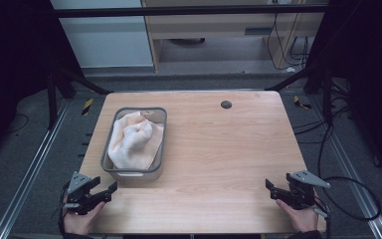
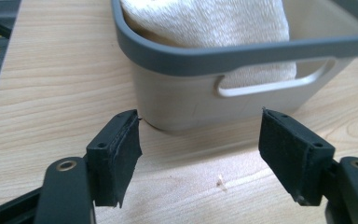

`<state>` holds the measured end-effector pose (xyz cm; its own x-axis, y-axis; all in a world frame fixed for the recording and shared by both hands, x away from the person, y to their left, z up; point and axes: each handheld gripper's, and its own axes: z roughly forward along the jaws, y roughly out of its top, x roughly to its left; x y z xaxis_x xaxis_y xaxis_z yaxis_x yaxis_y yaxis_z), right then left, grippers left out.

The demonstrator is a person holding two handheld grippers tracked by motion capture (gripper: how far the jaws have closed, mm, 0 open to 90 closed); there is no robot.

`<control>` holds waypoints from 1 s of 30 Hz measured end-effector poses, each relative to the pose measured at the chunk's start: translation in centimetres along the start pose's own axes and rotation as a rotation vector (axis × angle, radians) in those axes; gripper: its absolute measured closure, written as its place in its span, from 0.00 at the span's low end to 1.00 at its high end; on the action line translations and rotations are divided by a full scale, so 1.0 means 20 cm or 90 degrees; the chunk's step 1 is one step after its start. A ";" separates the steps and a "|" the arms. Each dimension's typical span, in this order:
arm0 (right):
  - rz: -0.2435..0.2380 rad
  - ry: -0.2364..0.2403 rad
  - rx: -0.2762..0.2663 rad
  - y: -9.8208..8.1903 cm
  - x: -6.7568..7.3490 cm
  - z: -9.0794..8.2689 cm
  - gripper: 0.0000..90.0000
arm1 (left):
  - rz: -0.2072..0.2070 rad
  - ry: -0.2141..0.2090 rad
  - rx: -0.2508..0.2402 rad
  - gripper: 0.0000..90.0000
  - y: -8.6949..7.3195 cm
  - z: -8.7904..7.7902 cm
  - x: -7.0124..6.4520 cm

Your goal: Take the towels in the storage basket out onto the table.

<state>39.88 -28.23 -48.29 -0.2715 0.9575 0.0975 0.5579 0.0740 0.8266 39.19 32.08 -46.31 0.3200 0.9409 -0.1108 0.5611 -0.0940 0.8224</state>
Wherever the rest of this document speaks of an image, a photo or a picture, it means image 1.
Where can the grey rectangular tray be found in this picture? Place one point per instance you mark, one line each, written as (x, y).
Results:
(136, 172)

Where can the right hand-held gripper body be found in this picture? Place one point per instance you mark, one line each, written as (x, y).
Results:
(301, 191)

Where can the light wooden desk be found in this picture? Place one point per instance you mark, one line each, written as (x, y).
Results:
(212, 25)

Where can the aluminium floor rail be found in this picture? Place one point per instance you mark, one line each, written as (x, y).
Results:
(351, 172)
(30, 172)

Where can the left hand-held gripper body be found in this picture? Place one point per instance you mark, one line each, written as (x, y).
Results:
(78, 186)

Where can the person's left hand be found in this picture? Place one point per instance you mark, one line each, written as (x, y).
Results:
(79, 222)

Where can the black horizontal frame bar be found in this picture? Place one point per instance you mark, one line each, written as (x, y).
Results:
(179, 11)

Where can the black curtain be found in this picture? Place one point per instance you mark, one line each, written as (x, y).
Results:
(368, 66)
(16, 66)

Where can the black metal stand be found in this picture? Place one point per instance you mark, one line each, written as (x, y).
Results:
(326, 96)
(52, 99)

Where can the dark round table grommet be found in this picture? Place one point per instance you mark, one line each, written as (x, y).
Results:
(226, 105)

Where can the yellow black tape strip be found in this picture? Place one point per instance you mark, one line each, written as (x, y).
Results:
(87, 106)
(300, 103)

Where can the cream white towel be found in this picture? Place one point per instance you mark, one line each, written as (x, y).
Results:
(132, 142)

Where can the white cabinet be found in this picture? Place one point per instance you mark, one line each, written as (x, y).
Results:
(106, 43)

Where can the person's right hand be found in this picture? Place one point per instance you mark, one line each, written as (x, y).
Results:
(300, 217)

